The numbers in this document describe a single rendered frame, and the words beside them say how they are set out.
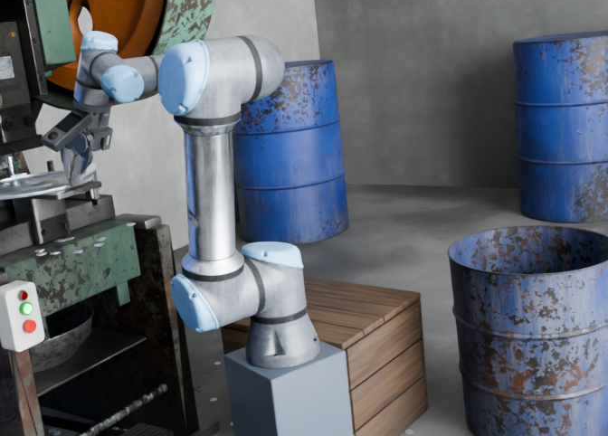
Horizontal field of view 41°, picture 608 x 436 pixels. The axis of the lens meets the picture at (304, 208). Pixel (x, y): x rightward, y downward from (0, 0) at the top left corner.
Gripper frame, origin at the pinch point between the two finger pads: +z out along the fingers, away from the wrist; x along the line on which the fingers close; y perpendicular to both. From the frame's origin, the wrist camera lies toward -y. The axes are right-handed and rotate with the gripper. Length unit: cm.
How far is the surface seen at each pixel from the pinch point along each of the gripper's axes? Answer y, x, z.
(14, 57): 6.1, 29.4, -18.4
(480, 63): 332, 15, 13
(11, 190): -5.2, 12.9, 7.2
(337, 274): 164, -7, 84
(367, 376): 36, -72, 29
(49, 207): 0.5, 5.9, 10.0
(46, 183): 1.1, 8.4, 4.7
